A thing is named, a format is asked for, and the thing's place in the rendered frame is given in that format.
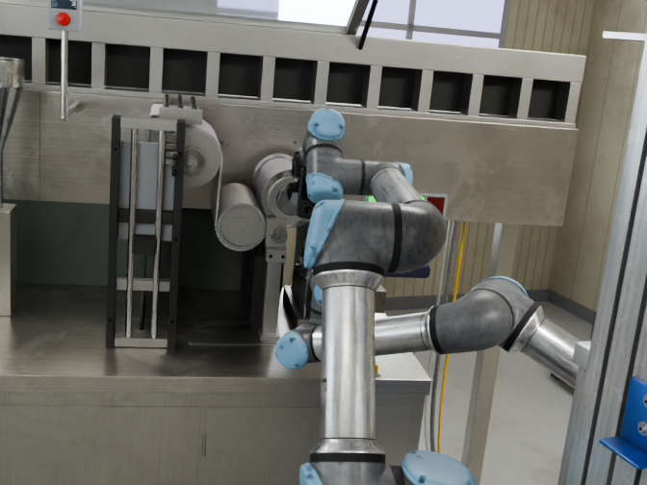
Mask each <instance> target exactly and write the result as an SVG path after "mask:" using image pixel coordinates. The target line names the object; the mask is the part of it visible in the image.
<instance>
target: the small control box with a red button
mask: <svg viewBox="0 0 647 485"><path fill-rule="evenodd" d="M48 29H49V30H58V31H69V32H81V31H82V0H48Z"/></svg>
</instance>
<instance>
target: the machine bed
mask: <svg viewBox="0 0 647 485"><path fill-rule="evenodd" d="M144 296H146V302H145V313H144V324H143V330H140V321H141V312H142V291H133V317H132V333H151V312H152V291H144ZM168 307H169V292H160V293H159V317H158V333H168ZM125 309H126V291H125V290H116V332H125ZM106 322H107V286H88V285H57V284H26V283H17V304H16V306H15V308H14V310H13V313H12V315H11V316H0V392H44V393H161V394H278V395H320V394H321V366H322V362H317V363H308V364H306V365H305V366H304V367H302V368H298V369H296V370H288V369H286V368H284V367H283V366H281V365H280V364H279V362H278V361H277V359H276V357H275V352H274V349H275V346H245V345H189V342H226V343H275V344H276V343H277V341H260V338H259V334H258V331H250V330H249V326H248V322H247V317H246V310H245V306H244V303H243V299H242V295H241V290H211V289H180V288H178V294H177V314H176V334H175V349H168V348H167V347H127V346H114V347H106ZM277 329H278V332H279V335H280V338H281V337H283V335H284V334H285V333H287V332H290V331H292V330H294V329H295V328H294V326H293V323H292V321H291V318H290V316H289V313H288V310H287V308H286V305H285V303H284V300H283V288H282V292H280V297H279V309H278V321H277ZM375 361H376V363H377V364H378V371H379V373H380V374H381V376H376V377H375V394H376V395H395V396H429V395H430V387H431V379H430V377H429V376H428V375H427V373H426V371H425V370H424V368H423V367H422V366H421V364H420V363H419V361H418V360H417V358H416V357H415V356H414V354H413V353H412V352H409V353H400V354H390V355H381V356H376V357H375Z"/></svg>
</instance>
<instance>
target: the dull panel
mask: <svg viewBox="0 0 647 485"><path fill-rule="evenodd" d="M3 203H7V204H16V255H17V283H26V284H57V285H88V286H108V248H109V212H110V204H94V203H75V202H55V201H36V200H15V199H3ZM171 244H172V236H171V241H162V248H161V270H160V279H170V265H171ZM127 248H128V240H125V239H119V238H118V236H117V270H116V277H127ZM143 257H144V255H139V254H135V260H134V278H143ZM242 261H243V251H236V250H232V249H230V248H228V247H226V246H225V245H223V244H222V243H221V242H220V240H219V239H218V237H217V234H216V230H215V225H214V221H213V216H212V211H211V209H194V208H182V214H181V234H180V253H179V273H178V288H180V289H211V290H240V289H241V276H242ZM153 265H154V255H146V264H145V278H153Z"/></svg>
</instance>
